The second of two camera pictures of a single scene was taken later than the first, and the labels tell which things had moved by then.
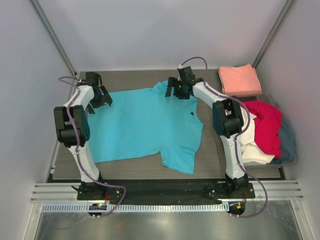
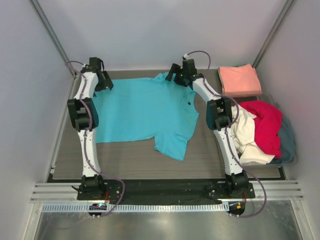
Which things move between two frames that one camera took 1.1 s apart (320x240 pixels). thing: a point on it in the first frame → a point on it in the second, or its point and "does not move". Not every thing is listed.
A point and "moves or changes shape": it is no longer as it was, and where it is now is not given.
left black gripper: (105, 99) → (106, 84)
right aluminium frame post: (288, 5) does not move
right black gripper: (171, 83) → (175, 68)
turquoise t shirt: (147, 123) moves or changes shape
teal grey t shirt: (287, 143) does not move
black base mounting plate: (165, 191) does not move
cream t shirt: (251, 153) does not move
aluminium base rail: (276, 191) does not move
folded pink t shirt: (240, 81) does not move
